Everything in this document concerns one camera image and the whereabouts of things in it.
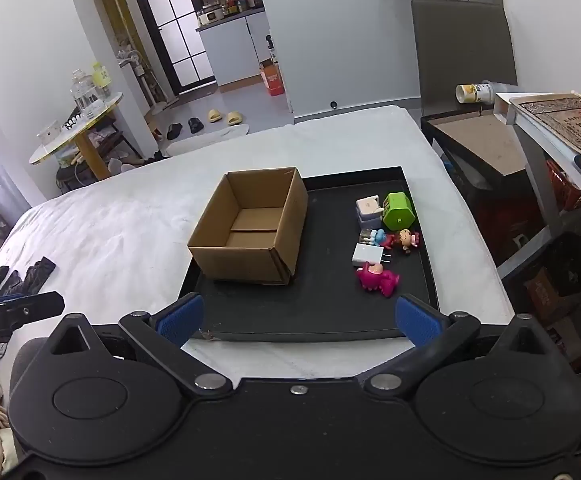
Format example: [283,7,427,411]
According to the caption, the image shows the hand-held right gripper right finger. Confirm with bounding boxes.
[364,295,554,397]

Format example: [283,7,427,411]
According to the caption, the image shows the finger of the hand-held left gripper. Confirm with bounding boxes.
[5,291,65,330]

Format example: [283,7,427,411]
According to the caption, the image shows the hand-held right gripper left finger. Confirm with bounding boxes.
[45,294,234,397]

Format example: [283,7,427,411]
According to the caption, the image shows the pink dinosaur toy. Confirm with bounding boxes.
[355,261,401,299]

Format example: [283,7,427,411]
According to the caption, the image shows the small girl figurine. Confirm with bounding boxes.
[395,228,422,256]

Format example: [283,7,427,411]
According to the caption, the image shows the white plug charger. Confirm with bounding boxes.
[351,242,392,269]

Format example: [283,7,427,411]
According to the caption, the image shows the black tray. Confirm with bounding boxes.
[174,165,440,343]

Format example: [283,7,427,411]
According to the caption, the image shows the blue and red figurine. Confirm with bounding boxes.
[359,228,396,250]

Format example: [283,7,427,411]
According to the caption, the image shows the brown cardboard box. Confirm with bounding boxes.
[187,167,309,286]

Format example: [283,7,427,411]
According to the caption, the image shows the black clothes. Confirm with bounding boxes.
[0,256,56,302]

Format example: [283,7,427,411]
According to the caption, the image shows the green house-shaped toy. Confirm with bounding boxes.
[381,191,417,234]

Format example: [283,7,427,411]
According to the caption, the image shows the white and blue toy block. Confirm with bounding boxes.
[355,195,384,231]

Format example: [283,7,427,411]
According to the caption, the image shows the white floor mat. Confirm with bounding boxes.
[162,124,252,159]

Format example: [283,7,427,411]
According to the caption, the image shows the round table with yellow edge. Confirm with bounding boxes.
[29,92,124,183]

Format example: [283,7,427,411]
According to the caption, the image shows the red box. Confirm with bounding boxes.
[545,159,581,212]

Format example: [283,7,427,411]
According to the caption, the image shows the clear glass jar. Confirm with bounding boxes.
[69,69,97,112]

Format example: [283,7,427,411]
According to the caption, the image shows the white desk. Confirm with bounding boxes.
[493,92,581,281]

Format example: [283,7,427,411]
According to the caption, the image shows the yellow bottle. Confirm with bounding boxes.
[91,61,112,97]

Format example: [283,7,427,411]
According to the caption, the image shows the yellow and white can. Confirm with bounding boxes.
[455,81,497,106]

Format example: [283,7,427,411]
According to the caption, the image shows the white standing fan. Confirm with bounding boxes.
[116,46,170,117]

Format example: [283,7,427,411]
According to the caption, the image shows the patterned brown mat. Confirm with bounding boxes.
[517,94,581,179]

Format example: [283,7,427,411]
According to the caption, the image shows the orange cardboard box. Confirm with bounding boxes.
[259,59,286,97]

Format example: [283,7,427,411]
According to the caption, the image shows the white kitchen cabinet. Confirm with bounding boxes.
[195,9,272,89]

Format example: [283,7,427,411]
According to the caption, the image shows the grey chair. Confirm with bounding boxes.
[411,0,519,118]

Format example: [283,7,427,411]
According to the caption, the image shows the black-framed glass door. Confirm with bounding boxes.
[124,0,220,97]

